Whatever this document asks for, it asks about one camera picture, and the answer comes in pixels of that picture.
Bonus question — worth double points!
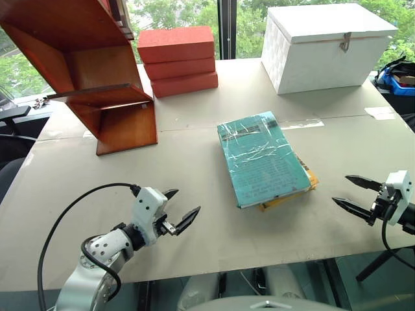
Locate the clear tape strip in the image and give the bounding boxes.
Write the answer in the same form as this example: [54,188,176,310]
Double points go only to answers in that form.
[275,117,326,131]

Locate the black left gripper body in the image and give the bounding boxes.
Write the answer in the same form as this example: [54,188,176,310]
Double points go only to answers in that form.
[154,209,182,237]

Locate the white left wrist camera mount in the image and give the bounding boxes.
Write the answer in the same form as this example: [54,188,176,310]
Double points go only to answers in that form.
[131,187,169,245]

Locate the dark window mullion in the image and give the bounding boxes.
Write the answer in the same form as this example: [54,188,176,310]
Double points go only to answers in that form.
[216,0,239,61]

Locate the large red box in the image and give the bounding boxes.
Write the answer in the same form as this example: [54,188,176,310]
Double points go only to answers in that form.
[137,25,216,65]

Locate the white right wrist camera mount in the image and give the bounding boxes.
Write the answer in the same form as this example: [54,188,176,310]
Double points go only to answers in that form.
[384,170,413,226]

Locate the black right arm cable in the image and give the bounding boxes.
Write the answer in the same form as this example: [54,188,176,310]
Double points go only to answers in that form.
[381,207,415,260]

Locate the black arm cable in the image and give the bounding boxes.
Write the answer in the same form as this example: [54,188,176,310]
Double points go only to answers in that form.
[37,183,141,311]
[381,207,415,260]

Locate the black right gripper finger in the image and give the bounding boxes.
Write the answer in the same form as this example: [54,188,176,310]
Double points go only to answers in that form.
[344,174,384,192]
[331,196,374,222]

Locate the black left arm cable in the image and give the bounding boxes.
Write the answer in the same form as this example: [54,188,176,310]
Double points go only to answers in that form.
[37,183,141,311]

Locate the yellow book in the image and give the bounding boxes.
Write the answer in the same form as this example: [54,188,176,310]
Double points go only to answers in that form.
[257,152,320,213]

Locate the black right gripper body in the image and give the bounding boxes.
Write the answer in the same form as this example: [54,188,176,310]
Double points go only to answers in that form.
[366,183,398,227]

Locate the blue plastic bin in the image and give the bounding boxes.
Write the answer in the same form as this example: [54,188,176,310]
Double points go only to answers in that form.
[377,66,415,97]

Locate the teal plastic-wrapped book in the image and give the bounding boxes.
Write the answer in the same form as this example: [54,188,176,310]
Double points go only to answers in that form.
[216,110,313,209]

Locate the white lidded box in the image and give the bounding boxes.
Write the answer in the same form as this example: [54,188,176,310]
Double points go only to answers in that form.
[260,4,399,96]

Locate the metal box latch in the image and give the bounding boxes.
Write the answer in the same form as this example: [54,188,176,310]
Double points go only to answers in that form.
[338,32,353,53]

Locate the white rounded robot leg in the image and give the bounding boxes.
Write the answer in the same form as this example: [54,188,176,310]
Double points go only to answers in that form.
[265,264,307,301]
[176,273,222,311]

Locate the black table leg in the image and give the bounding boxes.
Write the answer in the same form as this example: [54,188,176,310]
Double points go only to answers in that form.
[355,245,415,282]

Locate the white tape patch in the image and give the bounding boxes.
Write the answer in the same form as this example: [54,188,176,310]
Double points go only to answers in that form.
[363,106,397,121]

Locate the black office chair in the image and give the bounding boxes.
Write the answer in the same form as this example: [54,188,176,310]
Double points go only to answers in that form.
[0,86,40,203]

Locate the grey rounded robot torso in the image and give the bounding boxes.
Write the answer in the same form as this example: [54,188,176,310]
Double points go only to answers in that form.
[185,295,350,311]

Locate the black strap bag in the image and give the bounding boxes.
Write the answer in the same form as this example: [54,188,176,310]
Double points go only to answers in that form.
[373,55,412,86]

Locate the brown wooden bookshelf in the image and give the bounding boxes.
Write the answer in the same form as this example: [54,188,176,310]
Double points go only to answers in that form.
[0,0,159,157]

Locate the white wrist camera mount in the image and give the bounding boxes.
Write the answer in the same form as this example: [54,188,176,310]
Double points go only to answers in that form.
[131,187,169,245]
[384,170,413,226]

